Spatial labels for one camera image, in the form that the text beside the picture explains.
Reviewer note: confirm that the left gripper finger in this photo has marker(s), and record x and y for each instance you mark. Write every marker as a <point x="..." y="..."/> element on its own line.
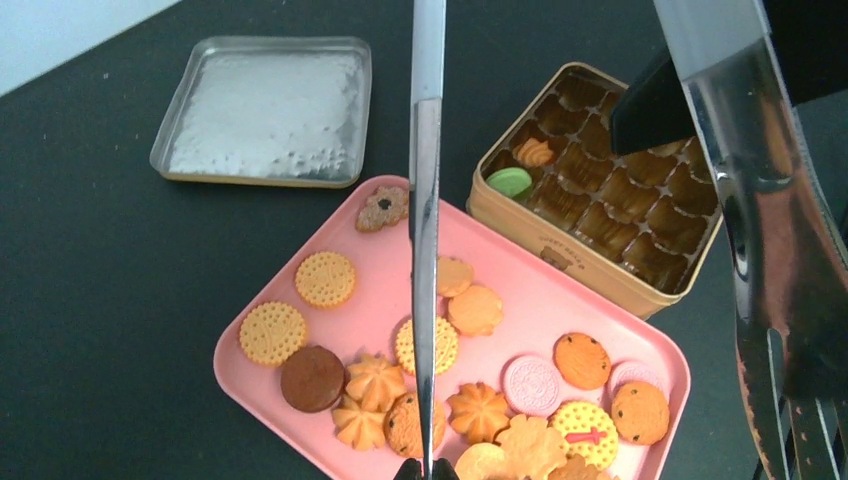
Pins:
<point x="653" y="111"/>

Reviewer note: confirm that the gold cookie tin box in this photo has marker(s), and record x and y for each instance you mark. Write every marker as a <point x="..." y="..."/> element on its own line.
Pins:
<point x="634" y="228"/>

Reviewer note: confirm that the metal tongs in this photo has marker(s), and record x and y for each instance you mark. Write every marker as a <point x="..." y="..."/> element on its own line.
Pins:
<point x="744" y="66"/>

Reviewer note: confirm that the green round cookie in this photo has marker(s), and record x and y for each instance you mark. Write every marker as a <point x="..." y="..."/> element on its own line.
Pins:
<point x="511" y="182"/>

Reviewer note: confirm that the pink plastic tray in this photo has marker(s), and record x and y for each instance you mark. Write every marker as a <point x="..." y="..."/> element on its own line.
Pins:
<point x="540" y="304"/>

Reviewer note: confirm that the orange chip cookie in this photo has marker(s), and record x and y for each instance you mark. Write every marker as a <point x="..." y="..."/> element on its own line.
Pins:
<point x="582" y="361"/>

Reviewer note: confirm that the pale pink cookie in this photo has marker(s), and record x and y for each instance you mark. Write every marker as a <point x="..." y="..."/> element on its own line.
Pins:
<point x="633" y="370"/>
<point x="531" y="385"/>

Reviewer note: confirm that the beige round cookie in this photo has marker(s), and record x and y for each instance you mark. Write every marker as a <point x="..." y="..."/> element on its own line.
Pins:
<point x="454" y="276"/>

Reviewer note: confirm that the beige flower cookie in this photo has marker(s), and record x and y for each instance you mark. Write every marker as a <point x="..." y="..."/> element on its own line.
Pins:
<point x="475" y="312"/>
<point x="533" y="448"/>

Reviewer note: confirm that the brown flower cookie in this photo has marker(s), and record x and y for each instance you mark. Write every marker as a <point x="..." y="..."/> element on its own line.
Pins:
<point x="385" y="207"/>

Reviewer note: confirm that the brown chip cookie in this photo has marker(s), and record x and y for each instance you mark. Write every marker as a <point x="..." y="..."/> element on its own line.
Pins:
<point x="640" y="413"/>
<point x="402" y="427"/>

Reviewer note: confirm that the yellow cookie red mark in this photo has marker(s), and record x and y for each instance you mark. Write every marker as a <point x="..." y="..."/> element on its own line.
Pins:
<point x="588" y="432"/>

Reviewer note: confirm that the orange swirl cookie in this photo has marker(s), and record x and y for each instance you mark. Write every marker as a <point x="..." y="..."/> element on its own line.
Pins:
<point x="357" y="427"/>
<point x="375" y="383"/>
<point x="478" y="412"/>

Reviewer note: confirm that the clear plastic lid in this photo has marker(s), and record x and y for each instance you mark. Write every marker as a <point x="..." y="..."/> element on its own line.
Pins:
<point x="269" y="111"/>

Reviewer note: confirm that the dark chocolate cookie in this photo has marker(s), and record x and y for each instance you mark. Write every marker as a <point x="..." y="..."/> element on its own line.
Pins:
<point x="312" y="379"/>

